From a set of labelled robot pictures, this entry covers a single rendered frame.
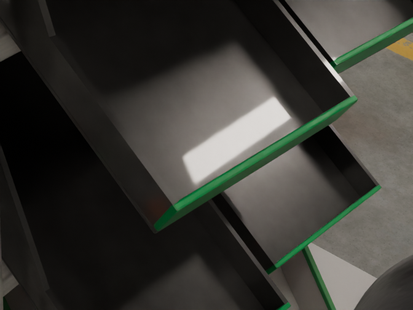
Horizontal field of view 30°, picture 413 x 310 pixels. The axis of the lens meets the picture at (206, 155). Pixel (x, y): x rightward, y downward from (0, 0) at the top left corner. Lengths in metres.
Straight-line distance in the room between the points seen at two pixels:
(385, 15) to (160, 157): 0.22
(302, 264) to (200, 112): 0.36
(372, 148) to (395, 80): 0.49
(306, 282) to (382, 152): 2.05
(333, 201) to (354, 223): 1.83
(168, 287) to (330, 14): 0.19
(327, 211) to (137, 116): 0.27
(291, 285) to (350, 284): 0.30
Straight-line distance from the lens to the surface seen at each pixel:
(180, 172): 0.34
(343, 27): 0.48
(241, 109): 0.38
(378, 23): 0.50
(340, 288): 1.01
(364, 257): 2.33
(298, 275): 0.71
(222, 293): 0.50
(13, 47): 0.37
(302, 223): 0.57
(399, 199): 2.57
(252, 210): 0.55
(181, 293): 0.49
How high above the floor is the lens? 1.58
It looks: 39 degrees down
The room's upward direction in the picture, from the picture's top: 10 degrees clockwise
